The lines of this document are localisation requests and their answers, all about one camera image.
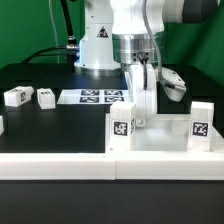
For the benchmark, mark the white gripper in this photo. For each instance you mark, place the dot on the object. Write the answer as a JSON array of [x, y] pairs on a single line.
[[143, 95]]

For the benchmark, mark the white square table top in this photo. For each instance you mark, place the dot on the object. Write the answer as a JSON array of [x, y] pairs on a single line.
[[164, 132]]

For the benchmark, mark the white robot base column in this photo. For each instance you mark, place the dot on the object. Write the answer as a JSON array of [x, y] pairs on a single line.
[[95, 47]]

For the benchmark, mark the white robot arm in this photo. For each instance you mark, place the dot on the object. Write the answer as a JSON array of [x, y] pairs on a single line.
[[137, 29]]

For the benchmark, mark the white left fence piece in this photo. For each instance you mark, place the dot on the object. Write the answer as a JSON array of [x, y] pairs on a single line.
[[1, 125]]

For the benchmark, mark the white marker base plate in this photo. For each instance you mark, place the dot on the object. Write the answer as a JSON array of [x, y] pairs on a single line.
[[93, 96]]

